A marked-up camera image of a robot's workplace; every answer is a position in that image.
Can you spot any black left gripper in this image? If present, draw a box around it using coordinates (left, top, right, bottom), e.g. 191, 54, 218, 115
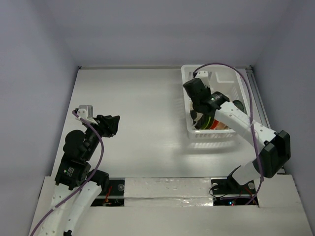
84, 113, 120, 159

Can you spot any black plate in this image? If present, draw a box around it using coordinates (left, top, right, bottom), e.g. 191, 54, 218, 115
190, 110, 203, 125

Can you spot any green plate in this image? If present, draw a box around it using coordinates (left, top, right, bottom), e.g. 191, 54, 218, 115
195, 115, 211, 130

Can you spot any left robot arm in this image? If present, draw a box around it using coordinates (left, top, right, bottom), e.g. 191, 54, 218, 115
31, 109, 120, 236

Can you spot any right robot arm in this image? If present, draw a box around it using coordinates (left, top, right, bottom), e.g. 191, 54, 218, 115
183, 78, 291, 193

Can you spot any white plastic dish rack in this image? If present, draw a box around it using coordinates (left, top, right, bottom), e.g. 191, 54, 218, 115
183, 65, 250, 140

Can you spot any orange plate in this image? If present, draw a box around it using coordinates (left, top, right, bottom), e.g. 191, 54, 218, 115
210, 119, 220, 130

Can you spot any tan plate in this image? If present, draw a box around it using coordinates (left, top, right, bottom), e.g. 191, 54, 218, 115
217, 122, 230, 130

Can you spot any dark grey-green plate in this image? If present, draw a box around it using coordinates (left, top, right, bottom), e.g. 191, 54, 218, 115
232, 100, 246, 113

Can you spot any white foil-taped front bar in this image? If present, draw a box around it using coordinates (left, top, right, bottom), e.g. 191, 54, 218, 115
124, 177, 213, 207

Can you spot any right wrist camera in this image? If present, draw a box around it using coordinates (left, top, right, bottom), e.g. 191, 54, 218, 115
195, 70, 212, 88

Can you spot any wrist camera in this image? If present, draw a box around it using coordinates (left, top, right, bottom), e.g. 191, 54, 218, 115
74, 105, 95, 123
195, 70, 212, 88

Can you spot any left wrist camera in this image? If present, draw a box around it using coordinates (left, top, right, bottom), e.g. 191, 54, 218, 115
74, 105, 95, 123

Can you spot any metal rail at right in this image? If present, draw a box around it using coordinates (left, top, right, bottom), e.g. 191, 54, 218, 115
246, 68, 286, 175

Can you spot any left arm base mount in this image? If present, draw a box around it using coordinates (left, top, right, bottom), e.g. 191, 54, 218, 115
91, 178, 125, 207

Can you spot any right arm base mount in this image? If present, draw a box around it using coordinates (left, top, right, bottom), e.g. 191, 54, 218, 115
209, 177, 259, 206

